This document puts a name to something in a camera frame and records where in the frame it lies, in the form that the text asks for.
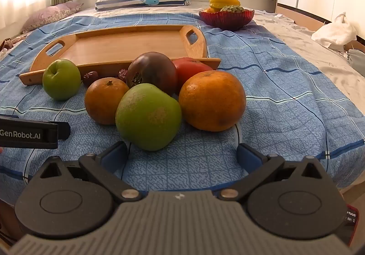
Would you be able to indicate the pink crumpled cloth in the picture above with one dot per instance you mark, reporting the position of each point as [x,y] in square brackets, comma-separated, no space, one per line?
[6,45]

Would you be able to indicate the large green apple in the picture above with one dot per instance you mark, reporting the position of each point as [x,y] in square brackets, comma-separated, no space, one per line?
[148,118]

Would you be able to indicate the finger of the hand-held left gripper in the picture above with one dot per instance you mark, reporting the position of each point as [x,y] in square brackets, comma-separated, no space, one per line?
[64,130]

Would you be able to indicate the green sugar apple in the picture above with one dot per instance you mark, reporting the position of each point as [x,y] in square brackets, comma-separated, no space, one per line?
[233,9]

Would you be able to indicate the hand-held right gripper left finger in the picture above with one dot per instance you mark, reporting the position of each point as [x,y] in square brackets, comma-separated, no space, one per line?
[114,155]

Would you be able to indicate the blue plaid sheet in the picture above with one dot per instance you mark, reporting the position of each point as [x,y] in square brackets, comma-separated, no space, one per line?
[285,95]

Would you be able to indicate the dark purple tomato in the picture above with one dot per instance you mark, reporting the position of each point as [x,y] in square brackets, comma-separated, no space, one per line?
[152,71]

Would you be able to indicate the small green apple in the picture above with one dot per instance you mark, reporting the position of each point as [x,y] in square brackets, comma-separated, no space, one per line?
[61,79]

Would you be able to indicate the white plastic bag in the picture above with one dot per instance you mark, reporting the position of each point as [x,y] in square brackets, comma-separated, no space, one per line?
[335,32]

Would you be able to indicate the red packet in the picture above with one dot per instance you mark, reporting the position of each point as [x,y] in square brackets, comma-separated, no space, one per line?
[351,215]

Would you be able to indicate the red tomato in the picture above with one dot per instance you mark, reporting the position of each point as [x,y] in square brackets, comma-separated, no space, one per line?
[189,69]

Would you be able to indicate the small orange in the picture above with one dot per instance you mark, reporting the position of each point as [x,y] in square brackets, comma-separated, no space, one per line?
[104,101]

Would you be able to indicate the grey blue bag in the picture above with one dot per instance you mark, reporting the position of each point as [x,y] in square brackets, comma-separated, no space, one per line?
[356,60]

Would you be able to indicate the purple floral pillow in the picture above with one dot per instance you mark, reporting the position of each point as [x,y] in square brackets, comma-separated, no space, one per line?
[50,15]

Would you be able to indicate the red date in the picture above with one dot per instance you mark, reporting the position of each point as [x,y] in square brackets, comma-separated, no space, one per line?
[123,75]
[90,78]

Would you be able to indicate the red glass bowl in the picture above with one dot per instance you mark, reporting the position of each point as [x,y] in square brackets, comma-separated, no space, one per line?
[226,20]

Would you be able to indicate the orange in glass bowl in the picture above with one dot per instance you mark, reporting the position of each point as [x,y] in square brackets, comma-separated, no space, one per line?
[212,10]

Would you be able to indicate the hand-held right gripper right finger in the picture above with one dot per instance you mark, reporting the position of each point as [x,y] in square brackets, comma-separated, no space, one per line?
[249,156]

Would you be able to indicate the large orange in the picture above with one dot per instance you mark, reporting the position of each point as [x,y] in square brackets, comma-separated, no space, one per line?
[212,101]

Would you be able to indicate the yellow starfruit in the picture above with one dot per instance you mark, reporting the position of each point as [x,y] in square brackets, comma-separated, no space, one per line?
[223,1]

